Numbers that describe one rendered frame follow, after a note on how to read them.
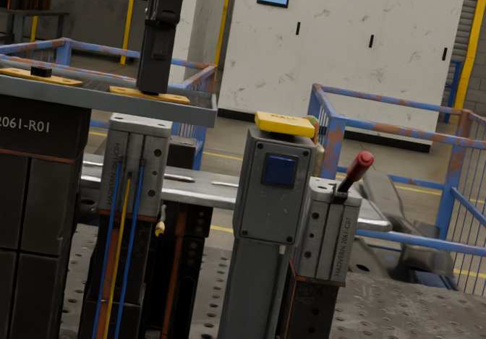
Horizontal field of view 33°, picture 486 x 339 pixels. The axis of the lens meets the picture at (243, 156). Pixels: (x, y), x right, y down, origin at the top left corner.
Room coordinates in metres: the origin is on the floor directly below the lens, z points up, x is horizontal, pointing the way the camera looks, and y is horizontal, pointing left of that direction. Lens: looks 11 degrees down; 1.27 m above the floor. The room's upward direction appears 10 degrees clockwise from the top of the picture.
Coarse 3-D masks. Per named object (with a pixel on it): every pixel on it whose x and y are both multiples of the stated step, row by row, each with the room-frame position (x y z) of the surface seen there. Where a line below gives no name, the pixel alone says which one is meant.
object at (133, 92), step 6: (114, 90) 0.84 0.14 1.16; (120, 90) 0.85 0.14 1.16; (126, 90) 0.86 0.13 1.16; (132, 90) 0.87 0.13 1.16; (138, 90) 0.87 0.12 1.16; (132, 96) 0.84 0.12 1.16; (138, 96) 0.84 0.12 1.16; (144, 96) 0.85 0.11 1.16; (150, 96) 0.85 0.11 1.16; (156, 96) 0.85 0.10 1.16; (162, 96) 0.86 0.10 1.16; (168, 96) 0.87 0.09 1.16; (174, 96) 0.88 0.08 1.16; (180, 96) 0.89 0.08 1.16; (174, 102) 0.85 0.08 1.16; (180, 102) 0.86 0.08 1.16; (186, 102) 0.86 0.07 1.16
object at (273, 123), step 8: (256, 112) 0.90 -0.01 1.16; (264, 112) 0.90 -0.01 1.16; (256, 120) 0.87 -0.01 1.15; (264, 120) 0.84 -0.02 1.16; (272, 120) 0.85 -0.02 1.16; (280, 120) 0.86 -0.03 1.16; (288, 120) 0.87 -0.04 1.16; (296, 120) 0.88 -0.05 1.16; (304, 120) 0.89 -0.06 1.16; (264, 128) 0.84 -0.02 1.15; (272, 128) 0.84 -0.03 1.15; (280, 128) 0.84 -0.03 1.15; (288, 128) 0.85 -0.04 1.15; (296, 128) 0.85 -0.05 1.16; (304, 128) 0.85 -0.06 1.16; (312, 128) 0.85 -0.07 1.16; (272, 136) 0.87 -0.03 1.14; (280, 136) 0.86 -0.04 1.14; (288, 136) 0.86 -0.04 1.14; (304, 136) 0.85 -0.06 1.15; (312, 136) 0.85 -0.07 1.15
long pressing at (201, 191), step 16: (96, 160) 1.22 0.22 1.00; (96, 176) 1.11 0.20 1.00; (176, 176) 1.22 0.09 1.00; (192, 176) 1.23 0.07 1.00; (208, 176) 1.25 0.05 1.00; (224, 176) 1.27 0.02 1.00; (176, 192) 1.11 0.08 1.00; (192, 192) 1.11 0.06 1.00; (208, 192) 1.14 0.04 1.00; (224, 192) 1.16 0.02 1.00; (224, 208) 1.11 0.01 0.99; (368, 208) 1.22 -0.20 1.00; (368, 224) 1.13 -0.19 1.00; (384, 224) 1.14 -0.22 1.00
